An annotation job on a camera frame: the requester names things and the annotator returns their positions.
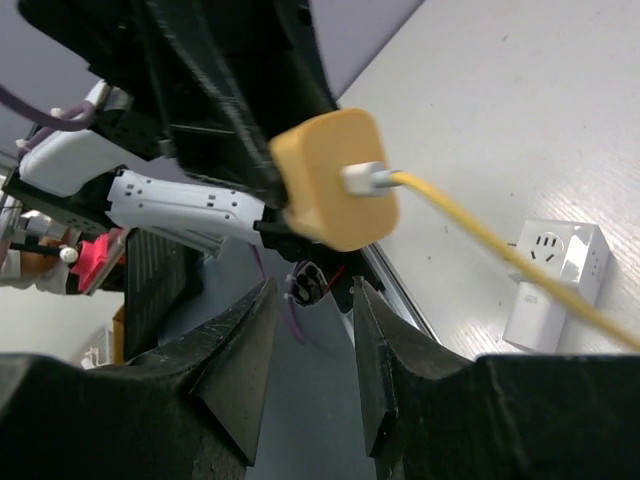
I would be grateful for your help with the white cube power socket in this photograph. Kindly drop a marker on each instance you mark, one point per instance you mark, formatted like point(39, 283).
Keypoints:
point(573, 253)

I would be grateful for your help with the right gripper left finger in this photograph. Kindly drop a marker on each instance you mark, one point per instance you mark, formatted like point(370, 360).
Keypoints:
point(229, 359)

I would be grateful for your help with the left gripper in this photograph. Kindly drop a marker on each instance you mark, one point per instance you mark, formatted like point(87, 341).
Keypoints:
point(218, 79)

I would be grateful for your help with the white plug adapter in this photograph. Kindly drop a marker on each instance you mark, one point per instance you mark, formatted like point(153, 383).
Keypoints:
point(536, 321)

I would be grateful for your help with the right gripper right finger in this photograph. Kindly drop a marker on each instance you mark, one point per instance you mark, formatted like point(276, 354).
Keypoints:
point(391, 355)

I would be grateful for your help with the aluminium front rail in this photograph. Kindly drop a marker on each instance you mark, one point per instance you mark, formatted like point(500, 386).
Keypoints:
point(395, 293)

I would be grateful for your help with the orange USB charger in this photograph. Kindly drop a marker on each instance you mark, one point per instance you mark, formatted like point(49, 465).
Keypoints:
point(338, 180)

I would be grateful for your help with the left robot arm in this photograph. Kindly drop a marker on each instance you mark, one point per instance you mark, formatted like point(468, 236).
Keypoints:
point(99, 167)

